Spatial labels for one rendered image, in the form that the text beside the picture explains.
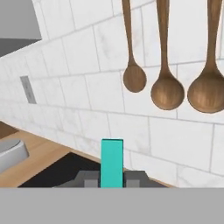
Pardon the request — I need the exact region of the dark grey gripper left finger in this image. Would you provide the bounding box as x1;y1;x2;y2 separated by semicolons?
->
57;170;102;189

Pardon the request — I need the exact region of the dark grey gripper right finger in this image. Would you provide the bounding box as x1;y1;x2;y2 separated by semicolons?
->
122;170;166;189

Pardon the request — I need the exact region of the teal spatula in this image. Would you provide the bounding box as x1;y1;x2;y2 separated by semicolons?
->
100;138;124;189

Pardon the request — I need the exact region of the black hob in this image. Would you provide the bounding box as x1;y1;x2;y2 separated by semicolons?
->
17;151;169;189

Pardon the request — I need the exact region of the medium wooden spoon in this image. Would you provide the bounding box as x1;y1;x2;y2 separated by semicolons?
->
150;0;186;111

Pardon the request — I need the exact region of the small wooden spoon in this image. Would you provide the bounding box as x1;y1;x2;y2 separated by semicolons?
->
121;0;148;94

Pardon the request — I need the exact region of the large wooden spoon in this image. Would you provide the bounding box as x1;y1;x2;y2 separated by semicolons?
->
186;0;224;115

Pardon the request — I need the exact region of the grey range hood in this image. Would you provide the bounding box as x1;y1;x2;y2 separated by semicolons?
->
0;0;43;59

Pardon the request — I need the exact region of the grey wall socket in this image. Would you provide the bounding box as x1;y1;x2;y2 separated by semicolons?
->
19;75;38;105

